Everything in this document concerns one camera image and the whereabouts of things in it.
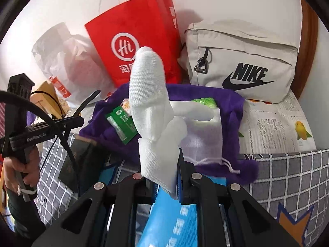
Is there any green pocket tissue pack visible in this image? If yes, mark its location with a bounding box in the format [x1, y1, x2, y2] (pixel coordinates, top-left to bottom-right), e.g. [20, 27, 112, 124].
[193, 98, 218, 109]

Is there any brown wooden door frame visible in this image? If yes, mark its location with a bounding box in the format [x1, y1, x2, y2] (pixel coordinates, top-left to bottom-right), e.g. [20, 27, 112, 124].
[291, 0, 319, 99]

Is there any beige Nike bag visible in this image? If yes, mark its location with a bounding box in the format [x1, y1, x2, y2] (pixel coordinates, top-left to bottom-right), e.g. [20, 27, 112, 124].
[178, 19, 301, 104]

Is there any white Miniso plastic bag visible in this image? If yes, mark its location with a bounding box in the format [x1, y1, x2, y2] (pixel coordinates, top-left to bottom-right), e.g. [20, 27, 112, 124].
[32, 22, 115, 108]

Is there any grey checked blanket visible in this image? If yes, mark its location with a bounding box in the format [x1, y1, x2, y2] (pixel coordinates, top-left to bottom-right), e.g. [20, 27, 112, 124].
[35, 139, 328, 246]

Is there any purple towel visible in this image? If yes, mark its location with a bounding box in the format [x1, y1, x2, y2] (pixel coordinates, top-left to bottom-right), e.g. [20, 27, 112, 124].
[79, 84, 259, 192]

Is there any wooden furniture piece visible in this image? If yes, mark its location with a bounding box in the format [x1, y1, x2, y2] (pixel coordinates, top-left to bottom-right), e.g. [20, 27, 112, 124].
[30, 81, 67, 119]

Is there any green sachet packet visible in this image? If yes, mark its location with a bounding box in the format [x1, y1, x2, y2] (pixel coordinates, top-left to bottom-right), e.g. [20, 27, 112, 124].
[105, 106, 137, 145]

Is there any red paper shopping bag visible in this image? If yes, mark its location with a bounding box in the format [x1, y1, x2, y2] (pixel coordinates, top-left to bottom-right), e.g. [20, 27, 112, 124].
[85, 0, 182, 87]

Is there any person's left hand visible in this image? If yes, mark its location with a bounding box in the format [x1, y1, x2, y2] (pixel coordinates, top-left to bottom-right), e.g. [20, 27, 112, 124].
[3, 146, 40, 193]

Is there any white sock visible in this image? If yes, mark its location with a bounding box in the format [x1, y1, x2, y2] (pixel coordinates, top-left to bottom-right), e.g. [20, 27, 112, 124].
[128, 46, 214, 199]

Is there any white mesh drawstring pouch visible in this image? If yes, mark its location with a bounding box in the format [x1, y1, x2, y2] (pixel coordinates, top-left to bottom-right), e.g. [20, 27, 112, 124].
[180, 108, 240, 175]

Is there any dark green tea tin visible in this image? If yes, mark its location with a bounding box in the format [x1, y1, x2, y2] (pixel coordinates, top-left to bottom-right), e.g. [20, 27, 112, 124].
[59, 135, 107, 195]

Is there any newspaper print sheet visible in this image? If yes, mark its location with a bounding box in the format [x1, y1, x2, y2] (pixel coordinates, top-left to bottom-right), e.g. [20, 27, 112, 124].
[238, 90, 316, 154]

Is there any black cable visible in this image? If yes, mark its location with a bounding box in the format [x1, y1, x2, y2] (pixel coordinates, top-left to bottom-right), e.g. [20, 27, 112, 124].
[0, 89, 80, 193]

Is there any blue tissue pack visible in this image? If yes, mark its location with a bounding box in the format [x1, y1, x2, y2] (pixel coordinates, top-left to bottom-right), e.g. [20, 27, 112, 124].
[133, 188, 197, 246]

